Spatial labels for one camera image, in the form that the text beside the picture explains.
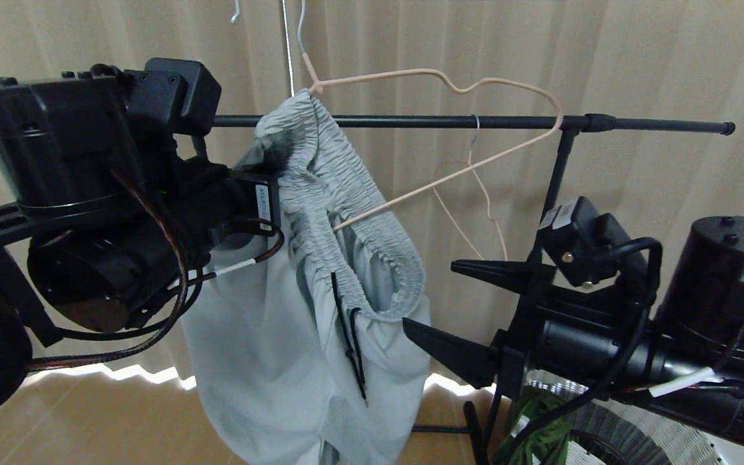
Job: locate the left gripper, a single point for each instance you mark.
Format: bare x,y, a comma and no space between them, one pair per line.
107,271

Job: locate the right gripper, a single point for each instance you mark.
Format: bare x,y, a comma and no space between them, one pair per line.
572,349

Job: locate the green garment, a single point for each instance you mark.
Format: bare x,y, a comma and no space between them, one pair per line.
546,439

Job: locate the pale grey shorts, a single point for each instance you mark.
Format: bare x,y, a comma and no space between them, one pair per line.
268,361

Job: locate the pink clothes hanger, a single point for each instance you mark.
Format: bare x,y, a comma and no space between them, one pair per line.
489,206
507,82

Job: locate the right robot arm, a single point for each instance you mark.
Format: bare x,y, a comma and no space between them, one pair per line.
721,290

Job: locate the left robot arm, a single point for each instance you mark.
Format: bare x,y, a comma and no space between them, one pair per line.
55,142

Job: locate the black clothes rack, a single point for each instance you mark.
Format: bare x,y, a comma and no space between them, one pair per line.
411,121

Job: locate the white laundry basket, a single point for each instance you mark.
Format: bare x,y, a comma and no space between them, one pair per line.
669,445

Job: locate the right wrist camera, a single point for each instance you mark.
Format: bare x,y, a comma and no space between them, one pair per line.
578,239

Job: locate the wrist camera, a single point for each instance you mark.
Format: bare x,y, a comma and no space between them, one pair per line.
578,239
172,90

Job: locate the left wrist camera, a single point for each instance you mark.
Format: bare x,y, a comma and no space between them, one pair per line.
172,90

